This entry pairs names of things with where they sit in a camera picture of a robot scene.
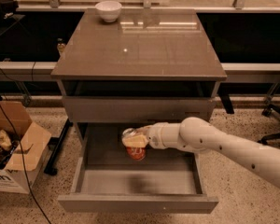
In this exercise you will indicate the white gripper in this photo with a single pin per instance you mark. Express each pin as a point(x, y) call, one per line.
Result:
point(155, 136)

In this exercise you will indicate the red coke can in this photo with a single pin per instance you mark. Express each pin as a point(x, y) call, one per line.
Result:
point(135, 143)

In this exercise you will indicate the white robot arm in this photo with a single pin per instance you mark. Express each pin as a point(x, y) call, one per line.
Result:
point(196, 135)

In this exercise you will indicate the open grey middle drawer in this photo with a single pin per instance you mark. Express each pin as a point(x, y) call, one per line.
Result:
point(107, 179)

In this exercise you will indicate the closed grey top drawer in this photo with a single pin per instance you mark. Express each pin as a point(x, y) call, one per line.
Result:
point(133, 110)

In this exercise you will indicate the grey drawer cabinet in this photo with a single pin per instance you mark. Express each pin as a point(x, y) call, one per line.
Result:
point(155, 53)

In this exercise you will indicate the black table leg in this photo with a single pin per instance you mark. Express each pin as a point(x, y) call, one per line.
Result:
point(55, 145)

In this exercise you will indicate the small bottle behind cabinet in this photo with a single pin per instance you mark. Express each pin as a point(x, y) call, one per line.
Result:
point(61, 45)

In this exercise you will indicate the white ceramic bowl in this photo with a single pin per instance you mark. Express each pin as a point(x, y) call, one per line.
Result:
point(108, 11)

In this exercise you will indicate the brown cardboard box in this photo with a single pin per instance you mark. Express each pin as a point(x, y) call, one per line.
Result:
point(23, 162)

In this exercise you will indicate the snack bags in box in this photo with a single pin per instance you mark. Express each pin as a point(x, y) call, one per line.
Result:
point(7, 146)

